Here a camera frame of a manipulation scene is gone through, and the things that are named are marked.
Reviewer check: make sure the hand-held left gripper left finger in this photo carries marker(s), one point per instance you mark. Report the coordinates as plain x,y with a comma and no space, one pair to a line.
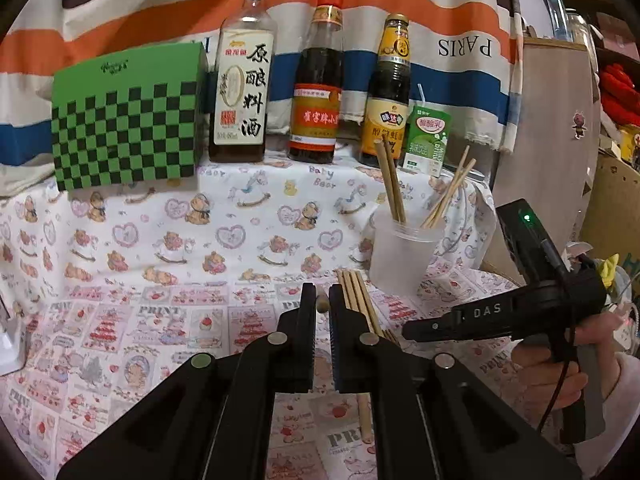
307,330

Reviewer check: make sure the cardboard box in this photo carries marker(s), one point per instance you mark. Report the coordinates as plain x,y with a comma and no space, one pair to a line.
615,200

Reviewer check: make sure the cooking wine bottle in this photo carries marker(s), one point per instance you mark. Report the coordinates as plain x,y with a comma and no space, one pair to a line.
240,110

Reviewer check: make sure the clear plastic bottle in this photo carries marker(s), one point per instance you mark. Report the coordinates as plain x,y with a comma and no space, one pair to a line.
557,15

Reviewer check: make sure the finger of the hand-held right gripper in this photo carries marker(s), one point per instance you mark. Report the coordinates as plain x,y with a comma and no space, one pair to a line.
475,316

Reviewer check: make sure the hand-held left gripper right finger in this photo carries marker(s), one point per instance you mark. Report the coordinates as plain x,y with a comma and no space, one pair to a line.
340,340

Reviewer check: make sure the striped cloth backdrop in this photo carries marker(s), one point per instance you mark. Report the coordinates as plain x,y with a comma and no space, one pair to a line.
150,15

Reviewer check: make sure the green checkered box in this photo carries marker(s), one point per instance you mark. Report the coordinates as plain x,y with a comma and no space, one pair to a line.
125,125

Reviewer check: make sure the oyster sauce bottle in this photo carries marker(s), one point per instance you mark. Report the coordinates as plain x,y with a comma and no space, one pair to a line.
385,120

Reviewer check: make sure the white drinking straw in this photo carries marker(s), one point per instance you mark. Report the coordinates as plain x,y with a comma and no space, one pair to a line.
421,94

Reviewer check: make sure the bear print tablecloth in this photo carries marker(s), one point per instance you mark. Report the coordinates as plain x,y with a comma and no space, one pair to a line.
150,230

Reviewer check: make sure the green milk drink carton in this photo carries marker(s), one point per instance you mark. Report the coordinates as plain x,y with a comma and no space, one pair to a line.
425,135

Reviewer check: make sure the red items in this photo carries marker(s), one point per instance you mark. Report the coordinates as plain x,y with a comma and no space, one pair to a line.
620,95

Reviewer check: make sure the bundle of wooden chopsticks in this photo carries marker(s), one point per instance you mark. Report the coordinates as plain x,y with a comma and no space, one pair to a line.
360,295

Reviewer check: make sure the yellow green object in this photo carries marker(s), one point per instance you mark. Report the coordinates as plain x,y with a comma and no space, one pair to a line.
609,267

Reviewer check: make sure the white plastic object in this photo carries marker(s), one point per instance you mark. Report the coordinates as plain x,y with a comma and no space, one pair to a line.
10,345

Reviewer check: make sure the clear glass jar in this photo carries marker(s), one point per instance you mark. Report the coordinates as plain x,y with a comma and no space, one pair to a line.
580,27

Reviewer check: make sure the translucent plastic cup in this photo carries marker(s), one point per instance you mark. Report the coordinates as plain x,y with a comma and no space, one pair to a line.
400,260

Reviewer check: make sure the brown wooden board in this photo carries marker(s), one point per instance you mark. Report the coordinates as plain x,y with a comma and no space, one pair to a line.
545,135

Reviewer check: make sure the red cap sesame oil bottle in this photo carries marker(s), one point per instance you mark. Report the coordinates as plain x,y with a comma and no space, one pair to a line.
315,125

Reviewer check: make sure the cartoon sticker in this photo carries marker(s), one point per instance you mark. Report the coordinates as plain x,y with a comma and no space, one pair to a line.
580,124

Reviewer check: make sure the person's right hand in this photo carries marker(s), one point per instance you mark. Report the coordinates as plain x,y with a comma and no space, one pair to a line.
540,375

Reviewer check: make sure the pink patchwork print cloth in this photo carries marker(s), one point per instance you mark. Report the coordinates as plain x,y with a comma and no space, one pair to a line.
125,340

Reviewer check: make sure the person's right forearm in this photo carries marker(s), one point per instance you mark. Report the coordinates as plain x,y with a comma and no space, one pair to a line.
620,410

